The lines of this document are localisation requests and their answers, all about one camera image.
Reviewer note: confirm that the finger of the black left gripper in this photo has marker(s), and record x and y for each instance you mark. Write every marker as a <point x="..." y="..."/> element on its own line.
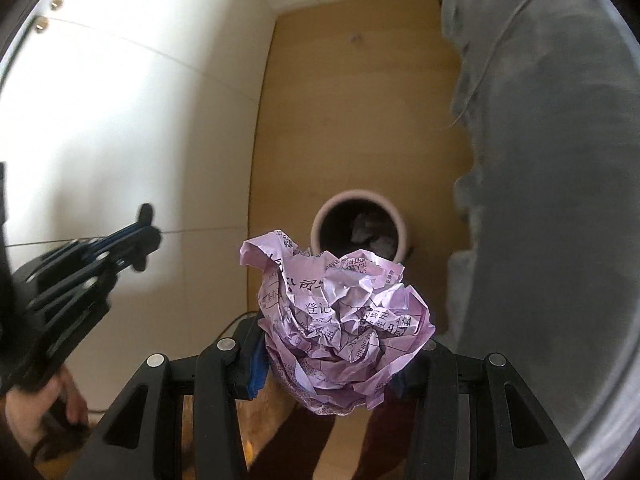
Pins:
<point x="130" y="246"/>

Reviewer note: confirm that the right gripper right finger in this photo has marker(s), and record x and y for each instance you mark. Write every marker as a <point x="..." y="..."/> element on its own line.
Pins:
<point x="477" y="419"/>

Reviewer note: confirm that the grey bed blanket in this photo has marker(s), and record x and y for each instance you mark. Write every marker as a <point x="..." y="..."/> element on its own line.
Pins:
<point x="549" y="92"/>

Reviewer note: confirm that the person's left hand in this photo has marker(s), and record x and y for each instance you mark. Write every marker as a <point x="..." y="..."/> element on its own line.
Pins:
<point x="25" y="410"/>

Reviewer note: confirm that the pink round trash bin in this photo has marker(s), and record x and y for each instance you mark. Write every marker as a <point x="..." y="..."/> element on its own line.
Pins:
<point x="361" y="219"/>

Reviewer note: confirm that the pink paper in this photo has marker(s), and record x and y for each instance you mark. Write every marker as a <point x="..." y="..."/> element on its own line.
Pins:
<point x="337" y="329"/>

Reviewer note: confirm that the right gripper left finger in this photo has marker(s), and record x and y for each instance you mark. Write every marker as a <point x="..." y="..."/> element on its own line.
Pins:
<point x="139" y="437"/>

